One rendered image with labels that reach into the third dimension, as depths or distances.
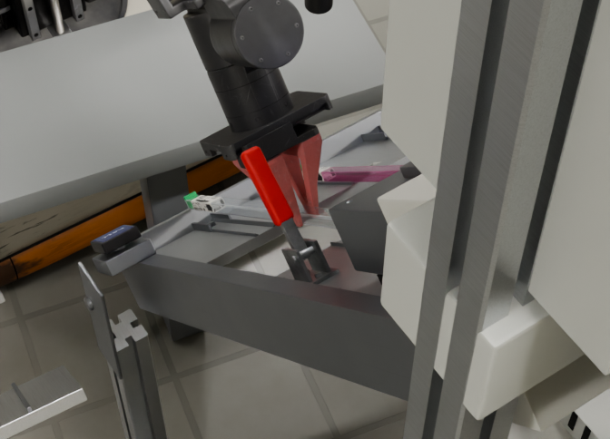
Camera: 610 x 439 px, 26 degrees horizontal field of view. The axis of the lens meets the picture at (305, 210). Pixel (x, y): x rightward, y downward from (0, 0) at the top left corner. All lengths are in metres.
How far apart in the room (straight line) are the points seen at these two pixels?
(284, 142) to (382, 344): 0.32
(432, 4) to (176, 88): 1.18
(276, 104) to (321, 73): 0.62
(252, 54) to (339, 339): 0.25
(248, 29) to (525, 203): 0.53
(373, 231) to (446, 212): 0.30
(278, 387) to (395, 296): 1.50
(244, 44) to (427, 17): 0.48
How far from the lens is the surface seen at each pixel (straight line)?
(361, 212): 0.84
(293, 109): 1.10
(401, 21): 0.56
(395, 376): 0.81
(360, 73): 1.71
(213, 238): 1.32
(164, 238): 1.40
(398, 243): 0.60
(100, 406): 2.13
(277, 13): 1.01
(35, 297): 2.26
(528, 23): 0.43
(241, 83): 1.08
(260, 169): 0.97
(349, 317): 0.83
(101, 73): 1.73
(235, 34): 1.00
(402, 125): 0.60
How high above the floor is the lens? 1.87
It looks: 54 degrees down
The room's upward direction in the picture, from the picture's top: straight up
